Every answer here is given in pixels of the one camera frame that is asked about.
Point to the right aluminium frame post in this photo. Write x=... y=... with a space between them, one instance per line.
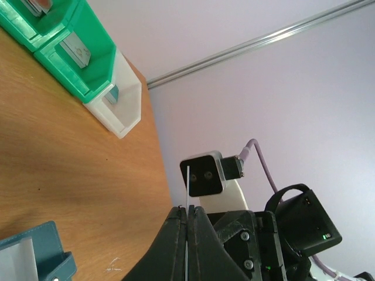
x=259 y=42

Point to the grey flower card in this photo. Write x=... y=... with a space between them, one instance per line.
x=76 y=49

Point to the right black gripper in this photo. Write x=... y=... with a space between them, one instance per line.
x=252 y=241

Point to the blue card holder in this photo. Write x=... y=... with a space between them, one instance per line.
x=36 y=254

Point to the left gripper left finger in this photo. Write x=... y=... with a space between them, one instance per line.
x=165 y=258

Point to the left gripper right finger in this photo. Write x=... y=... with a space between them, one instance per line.
x=206 y=257

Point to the white bin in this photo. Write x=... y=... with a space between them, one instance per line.
x=123 y=116

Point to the middle green bin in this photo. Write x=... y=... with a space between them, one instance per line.
x=83 y=83

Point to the red circle card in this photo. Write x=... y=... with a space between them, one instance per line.
x=38 y=8

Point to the left green bin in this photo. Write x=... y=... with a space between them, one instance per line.
x=34 y=31

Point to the teal VIP card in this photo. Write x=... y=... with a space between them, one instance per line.
x=187 y=213

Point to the green bin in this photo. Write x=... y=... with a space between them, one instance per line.
x=83 y=83
x=34 y=31

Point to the teal card in bin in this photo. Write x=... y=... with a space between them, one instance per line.
x=112 y=95

